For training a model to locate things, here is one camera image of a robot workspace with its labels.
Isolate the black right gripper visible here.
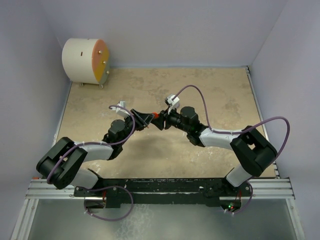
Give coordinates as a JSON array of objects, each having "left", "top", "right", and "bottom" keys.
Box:
[{"left": 151, "top": 105, "right": 190, "bottom": 133}]

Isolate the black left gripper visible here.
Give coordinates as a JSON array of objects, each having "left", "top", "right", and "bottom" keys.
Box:
[{"left": 119, "top": 109, "right": 154, "bottom": 145}]

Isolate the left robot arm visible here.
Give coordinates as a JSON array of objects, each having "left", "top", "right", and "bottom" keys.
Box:
[{"left": 36, "top": 109, "right": 155, "bottom": 189}]

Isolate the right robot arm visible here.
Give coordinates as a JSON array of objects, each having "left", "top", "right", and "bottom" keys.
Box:
[{"left": 151, "top": 106, "right": 278, "bottom": 196}]

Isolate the round tricolour drawer cabinet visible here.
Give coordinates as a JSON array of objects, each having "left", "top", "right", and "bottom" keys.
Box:
[{"left": 61, "top": 38, "right": 110, "bottom": 89}]

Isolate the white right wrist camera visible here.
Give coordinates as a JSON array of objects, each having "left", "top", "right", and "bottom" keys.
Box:
[{"left": 164, "top": 94, "right": 180, "bottom": 114}]

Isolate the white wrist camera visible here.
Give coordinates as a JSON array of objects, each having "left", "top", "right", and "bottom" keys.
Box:
[
  {"left": 164, "top": 94, "right": 180, "bottom": 114},
  {"left": 114, "top": 100, "right": 130, "bottom": 118}
]

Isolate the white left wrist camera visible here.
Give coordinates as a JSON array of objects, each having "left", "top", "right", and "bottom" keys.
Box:
[{"left": 114, "top": 100, "right": 130, "bottom": 118}]

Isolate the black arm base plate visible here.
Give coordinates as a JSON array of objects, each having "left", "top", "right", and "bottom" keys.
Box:
[{"left": 74, "top": 177, "right": 253, "bottom": 210}]

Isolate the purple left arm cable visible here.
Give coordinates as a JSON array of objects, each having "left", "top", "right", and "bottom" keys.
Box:
[{"left": 46, "top": 104, "right": 137, "bottom": 221}]

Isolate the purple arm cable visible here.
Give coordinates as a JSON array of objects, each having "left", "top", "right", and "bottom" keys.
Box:
[
  {"left": 172, "top": 85, "right": 291, "bottom": 215},
  {"left": 46, "top": 104, "right": 137, "bottom": 221}
]

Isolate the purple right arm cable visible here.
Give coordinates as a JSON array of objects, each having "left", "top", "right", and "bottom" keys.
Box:
[{"left": 172, "top": 85, "right": 291, "bottom": 215}]

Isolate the aluminium rail frame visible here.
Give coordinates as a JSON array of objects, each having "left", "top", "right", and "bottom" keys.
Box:
[{"left": 9, "top": 65, "right": 306, "bottom": 240}]

